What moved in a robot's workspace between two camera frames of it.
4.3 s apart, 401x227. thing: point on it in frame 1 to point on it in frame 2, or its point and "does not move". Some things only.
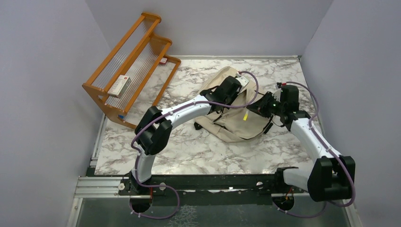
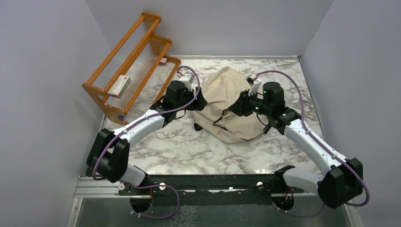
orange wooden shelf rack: [130, 82] does not move
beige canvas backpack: [237, 123] does not move
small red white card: [163, 61] does not move
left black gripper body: [229, 100] to [188, 96]
